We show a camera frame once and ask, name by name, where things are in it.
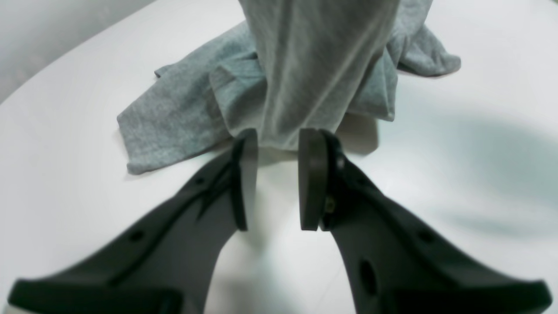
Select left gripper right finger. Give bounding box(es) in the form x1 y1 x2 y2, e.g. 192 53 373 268
299 129 552 314

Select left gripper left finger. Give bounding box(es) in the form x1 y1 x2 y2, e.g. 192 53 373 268
8 129 259 314

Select grey t-shirt with black lettering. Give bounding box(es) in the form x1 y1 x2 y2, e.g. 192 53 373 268
117 0 462 175

